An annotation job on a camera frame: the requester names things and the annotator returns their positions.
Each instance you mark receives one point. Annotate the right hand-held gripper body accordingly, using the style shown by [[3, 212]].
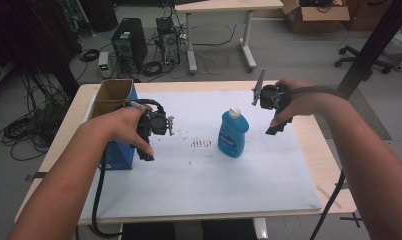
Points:
[[274, 96]]

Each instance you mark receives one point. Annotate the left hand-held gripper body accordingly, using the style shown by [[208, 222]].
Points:
[[157, 122]]

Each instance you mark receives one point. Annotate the blue cardboard box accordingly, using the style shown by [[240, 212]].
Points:
[[117, 156]]

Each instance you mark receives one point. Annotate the blue bottle with white cap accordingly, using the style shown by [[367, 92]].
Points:
[[233, 133]]

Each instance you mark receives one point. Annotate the person's right hand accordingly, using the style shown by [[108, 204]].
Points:
[[304, 100]]

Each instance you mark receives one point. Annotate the person's left hand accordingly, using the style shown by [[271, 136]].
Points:
[[122, 125]]

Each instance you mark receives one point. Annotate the small white power unit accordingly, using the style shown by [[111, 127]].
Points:
[[103, 63]]

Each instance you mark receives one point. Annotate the open computer tower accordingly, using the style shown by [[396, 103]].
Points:
[[169, 41]]

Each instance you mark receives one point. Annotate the black computer tower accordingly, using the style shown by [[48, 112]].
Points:
[[130, 41]]

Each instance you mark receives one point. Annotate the black office chair base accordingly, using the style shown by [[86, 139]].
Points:
[[355, 60]]

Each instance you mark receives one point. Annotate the open brown cardboard box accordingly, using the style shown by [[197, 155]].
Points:
[[317, 18]]

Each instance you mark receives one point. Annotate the white table leg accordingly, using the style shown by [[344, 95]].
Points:
[[260, 230]]

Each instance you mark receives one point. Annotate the white desk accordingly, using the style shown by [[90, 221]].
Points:
[[229, 5]]

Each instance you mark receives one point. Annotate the black curtain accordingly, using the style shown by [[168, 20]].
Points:
[[29, 36]]

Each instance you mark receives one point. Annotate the black metal post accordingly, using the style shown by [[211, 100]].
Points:
[[372, 46]]

